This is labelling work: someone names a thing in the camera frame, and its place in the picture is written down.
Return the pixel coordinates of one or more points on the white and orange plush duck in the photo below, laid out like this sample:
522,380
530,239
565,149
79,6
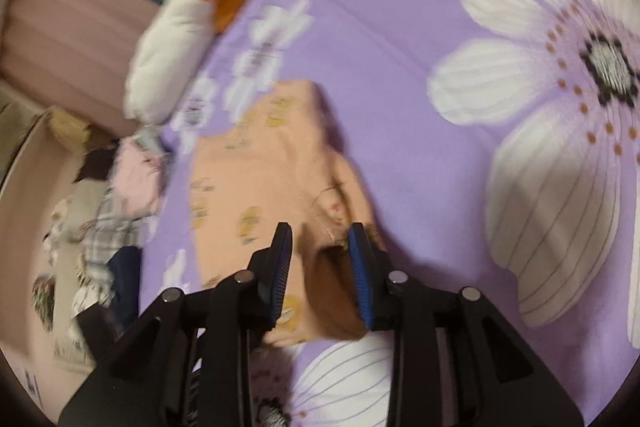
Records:
165,57

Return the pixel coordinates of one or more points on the purple floral bedsheet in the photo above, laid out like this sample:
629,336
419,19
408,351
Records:
400,57

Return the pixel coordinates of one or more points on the light grey garment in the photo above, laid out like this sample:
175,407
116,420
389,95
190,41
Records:
147,139

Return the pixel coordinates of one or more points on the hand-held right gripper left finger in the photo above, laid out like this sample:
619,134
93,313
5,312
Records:
280,267

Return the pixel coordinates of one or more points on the navy garment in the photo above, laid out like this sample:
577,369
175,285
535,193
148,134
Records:
125,277

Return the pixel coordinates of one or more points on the black cloth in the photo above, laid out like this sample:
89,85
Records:
97,167

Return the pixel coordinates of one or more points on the yellowish stack of paper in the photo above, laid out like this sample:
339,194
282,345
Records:
72,129

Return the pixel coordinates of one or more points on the peach printed small garment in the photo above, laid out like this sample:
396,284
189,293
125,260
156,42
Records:
260,167

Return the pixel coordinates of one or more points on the pink garment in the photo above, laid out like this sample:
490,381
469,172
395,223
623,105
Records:
135,177

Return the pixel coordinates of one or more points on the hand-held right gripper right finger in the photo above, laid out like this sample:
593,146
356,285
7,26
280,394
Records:
361,272

